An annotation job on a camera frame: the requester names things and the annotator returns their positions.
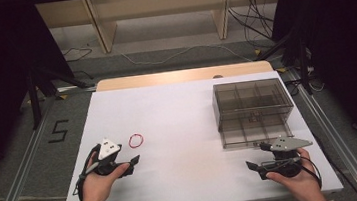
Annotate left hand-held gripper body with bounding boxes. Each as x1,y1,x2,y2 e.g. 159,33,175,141
84,135,134,178

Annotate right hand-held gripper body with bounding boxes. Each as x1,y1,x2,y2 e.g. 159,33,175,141
258,133,317,181

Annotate person's right hand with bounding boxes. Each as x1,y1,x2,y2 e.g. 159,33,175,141
263,145,327,201

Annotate person's left hand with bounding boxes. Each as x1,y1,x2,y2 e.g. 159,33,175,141
75,147,135,201

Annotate red rubber band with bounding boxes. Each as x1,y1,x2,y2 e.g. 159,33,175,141
127,132,146,150

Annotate transparent grey drawer box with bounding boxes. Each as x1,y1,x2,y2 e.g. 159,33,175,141
210,75,299,152

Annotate white table mat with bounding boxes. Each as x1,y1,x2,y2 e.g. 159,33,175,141
48,64,345,201

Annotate black metal stand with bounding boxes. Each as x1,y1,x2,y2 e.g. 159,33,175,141
23,59,100,131
251,23,316,101

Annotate light wooden shelf unit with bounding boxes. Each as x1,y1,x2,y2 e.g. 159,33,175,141
34,0,292,62

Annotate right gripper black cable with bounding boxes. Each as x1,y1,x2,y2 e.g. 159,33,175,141
259,153,325,196

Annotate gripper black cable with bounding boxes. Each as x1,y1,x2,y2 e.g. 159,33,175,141
67,143,109,201
259,153,325,196

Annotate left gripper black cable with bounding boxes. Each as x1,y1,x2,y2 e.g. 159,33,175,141
67,143,109,201

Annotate aluminium floor rail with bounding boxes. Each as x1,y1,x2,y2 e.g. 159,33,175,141
288,61,357,201
0,94,68,201

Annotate thin black floor cable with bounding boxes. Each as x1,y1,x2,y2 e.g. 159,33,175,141
60,44,97,83

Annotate white floor cable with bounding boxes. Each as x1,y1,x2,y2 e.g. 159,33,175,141
120,38,255,76

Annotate bundle of black cables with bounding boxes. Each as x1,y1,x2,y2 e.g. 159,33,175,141
225,0,279,48

